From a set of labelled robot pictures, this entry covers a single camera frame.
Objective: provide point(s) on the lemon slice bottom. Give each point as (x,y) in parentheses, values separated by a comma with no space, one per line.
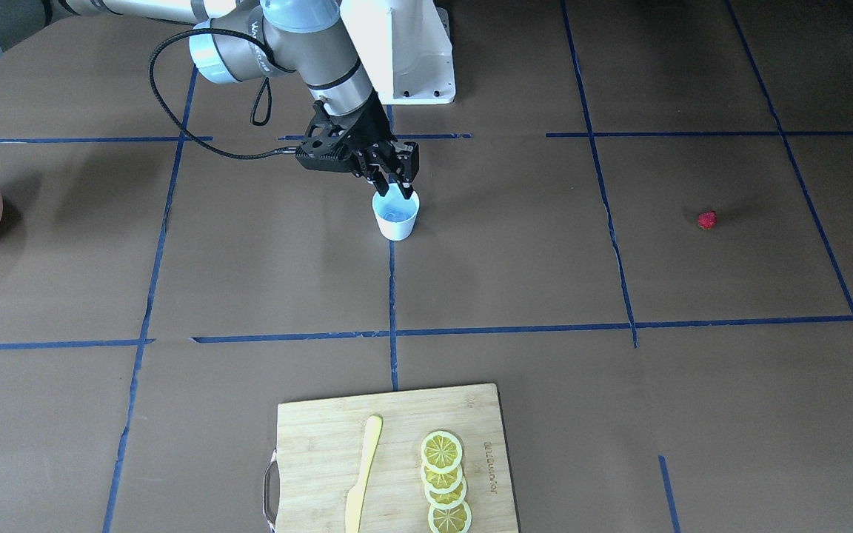
(453,520)

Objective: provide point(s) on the lemon slice top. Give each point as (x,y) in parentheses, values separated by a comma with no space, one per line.
(441,452)

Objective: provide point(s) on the yellow plastic knife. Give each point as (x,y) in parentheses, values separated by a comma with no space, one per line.
(354,501)

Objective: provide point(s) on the bamboo cutting board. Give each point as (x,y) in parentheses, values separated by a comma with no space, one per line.
(317,451)

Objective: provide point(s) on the lemon slice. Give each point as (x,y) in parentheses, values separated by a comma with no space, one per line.
(446,500)
(441,452)
(453,520)
(441,482)

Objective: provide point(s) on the light blue plastic cup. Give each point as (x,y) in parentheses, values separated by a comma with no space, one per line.
(395,214)

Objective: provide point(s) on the red strawberry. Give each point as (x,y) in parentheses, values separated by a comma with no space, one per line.
(707,220)

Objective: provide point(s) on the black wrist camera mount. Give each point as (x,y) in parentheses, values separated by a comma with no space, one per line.
(325,146)

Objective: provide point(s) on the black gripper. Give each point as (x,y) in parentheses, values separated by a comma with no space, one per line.
(376,124)

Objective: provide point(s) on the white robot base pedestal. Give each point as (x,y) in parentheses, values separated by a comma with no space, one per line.
(406,50)

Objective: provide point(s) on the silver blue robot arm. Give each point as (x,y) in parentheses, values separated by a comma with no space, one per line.
(236,41)

